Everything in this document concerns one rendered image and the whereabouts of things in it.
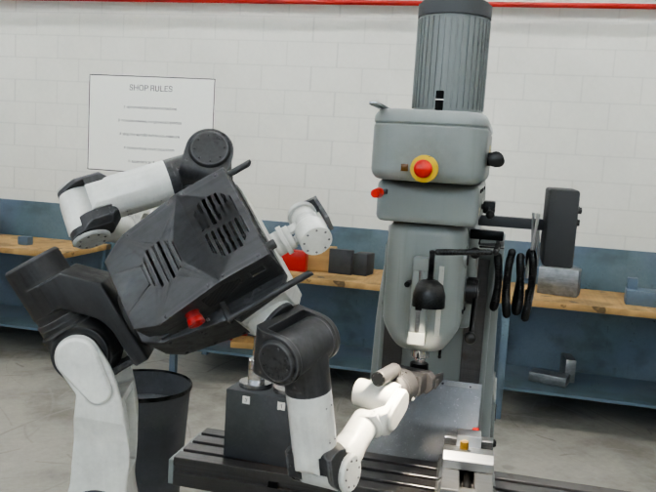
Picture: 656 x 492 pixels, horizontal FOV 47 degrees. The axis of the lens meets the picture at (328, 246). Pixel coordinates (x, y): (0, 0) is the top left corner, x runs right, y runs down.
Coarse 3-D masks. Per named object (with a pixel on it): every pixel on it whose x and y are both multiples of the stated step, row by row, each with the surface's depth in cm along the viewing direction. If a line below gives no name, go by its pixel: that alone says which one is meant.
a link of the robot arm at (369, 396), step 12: (384, 372) 169; (396, 372) 173; (360, 384) 172; (372, 384) 171; (384, 384) 168; (396, 384) 172; (408, 384) 176; (360, 396) 171; (372, 396) 169; (384, 396) 168; (372, 408) 170
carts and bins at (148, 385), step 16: (144, 384) 385; (160, 384) 385; (176, 384) 381; (144, 400) 340; (160, 400) 343; (176, 400) 350; (144, 416) 342; (160, 416) 345; (176, 416) 352; (144, 432) 344; (160, 432) 347; (176, 432) 354; (144, 448) 345; (160, 448) 349; (176, 448) 356; (144, 464) 346; (160, 464) 350; (144, 480) 348; (160, 480) 352
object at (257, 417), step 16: (240, 384) 200; (256, 384) 199; (272, 384) 204; (240, 400) 197; (256, 400) 196; (272, 400) 194; (240, 416) 198; (256, 416) 196; (272, 416) 195; (240, 432) 198; (256, 432) 197; (272, 432) 195; (288, 432) 194; (224, 448) 200; (240, 448) 198; (256, 448) 197; (272, 448) 195; (272, 464) 196
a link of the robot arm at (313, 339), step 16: (304, 320) 143; (320, 320) 144; (288, 336) 136; (304, 336) 138; (320, 336) 141; (304, 352) 136; (320, 352) 140; (304, 368) 136; (320, 368) 140; (304, 384) 140; (320, 384) 141
